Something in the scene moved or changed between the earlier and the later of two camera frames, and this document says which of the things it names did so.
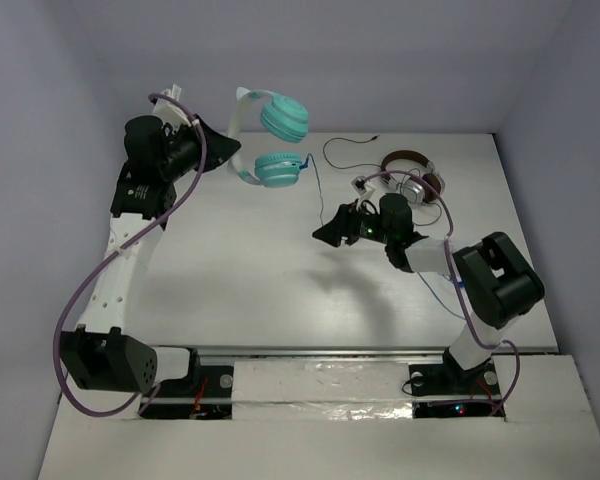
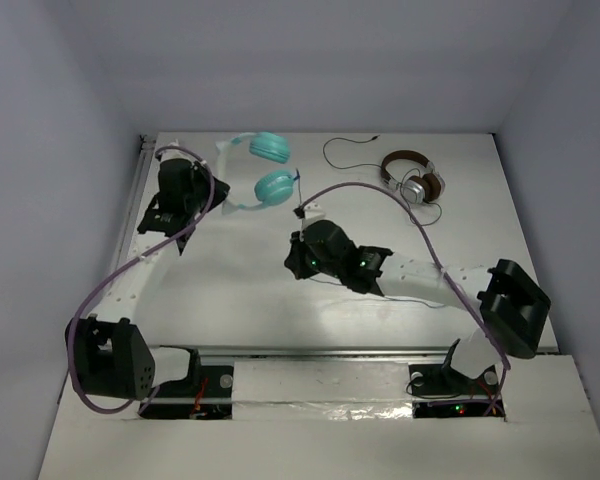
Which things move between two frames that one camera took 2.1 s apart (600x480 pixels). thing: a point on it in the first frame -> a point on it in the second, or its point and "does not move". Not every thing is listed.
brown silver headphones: [413, 191] does not move
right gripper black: [341, 226] -> [297, 258]
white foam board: [343, 421] does not move
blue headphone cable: [303, 163] -> [338, 283]
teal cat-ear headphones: [284, 118] -> [272, 188]
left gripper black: [203, 148] -> [200, 201]
